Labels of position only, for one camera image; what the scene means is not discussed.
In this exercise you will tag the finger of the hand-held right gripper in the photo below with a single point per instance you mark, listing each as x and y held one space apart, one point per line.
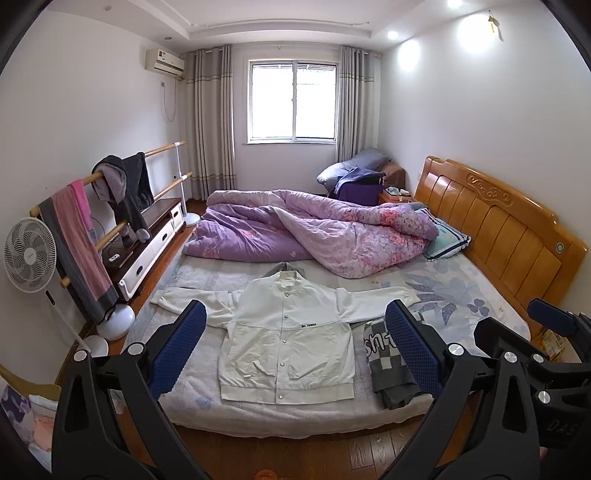
551 314
503 337

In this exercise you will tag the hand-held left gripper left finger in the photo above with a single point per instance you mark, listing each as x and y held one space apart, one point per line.
180 346

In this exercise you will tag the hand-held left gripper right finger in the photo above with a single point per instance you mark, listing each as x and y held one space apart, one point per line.
411 346

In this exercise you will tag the grey white checkered cardigan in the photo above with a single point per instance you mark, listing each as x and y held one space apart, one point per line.
383 360

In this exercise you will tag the white button jacket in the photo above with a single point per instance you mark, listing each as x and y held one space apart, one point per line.
286 350

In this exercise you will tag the yellow box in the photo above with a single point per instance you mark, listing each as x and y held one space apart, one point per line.
556 345

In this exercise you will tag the floral bed sheet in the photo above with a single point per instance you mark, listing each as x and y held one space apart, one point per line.
461 295

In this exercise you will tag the wooden bed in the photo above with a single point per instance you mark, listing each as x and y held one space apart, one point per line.
498 226

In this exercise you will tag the white dark media cabinet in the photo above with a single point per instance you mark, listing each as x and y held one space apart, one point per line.
152 240

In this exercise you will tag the blue green pillow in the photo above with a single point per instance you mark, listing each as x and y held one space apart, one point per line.
448 240

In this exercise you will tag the grey garment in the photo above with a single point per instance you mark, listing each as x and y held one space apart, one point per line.
277 267

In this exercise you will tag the pink grey towel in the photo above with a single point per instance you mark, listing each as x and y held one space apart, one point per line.
78 249

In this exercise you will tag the wooden nightstand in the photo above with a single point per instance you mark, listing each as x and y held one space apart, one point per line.
388 199

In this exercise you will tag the cardboard box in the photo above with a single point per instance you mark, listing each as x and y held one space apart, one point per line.
32 385

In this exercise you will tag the tissue box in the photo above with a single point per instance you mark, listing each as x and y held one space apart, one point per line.
397 192

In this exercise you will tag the orange slipper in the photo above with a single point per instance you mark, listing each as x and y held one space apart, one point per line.
267 474

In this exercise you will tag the purple storage box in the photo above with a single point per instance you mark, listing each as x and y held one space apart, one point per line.
362 194

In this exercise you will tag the purple floral quilt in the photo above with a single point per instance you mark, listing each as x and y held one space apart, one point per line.
295 230

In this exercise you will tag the dark hanging jacket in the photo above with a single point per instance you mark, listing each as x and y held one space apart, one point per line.
138 184

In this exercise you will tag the brown chair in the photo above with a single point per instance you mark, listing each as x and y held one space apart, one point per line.
396 173

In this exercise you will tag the floral cloth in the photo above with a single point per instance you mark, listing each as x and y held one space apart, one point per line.
18 410

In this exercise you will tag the white standing fan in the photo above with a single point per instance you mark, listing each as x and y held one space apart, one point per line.
30 256

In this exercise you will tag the wooden barre rack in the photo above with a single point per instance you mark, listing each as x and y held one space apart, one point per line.
161 148

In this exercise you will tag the grey striped curtain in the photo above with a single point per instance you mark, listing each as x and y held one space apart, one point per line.
210 129
355 106

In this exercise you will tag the window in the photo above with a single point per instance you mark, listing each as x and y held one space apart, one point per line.
293 101

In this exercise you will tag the white air conditioner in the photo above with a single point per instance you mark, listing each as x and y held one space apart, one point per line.
165 63

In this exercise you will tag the yellow hanging wall ornament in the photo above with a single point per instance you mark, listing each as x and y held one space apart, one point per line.
494 27

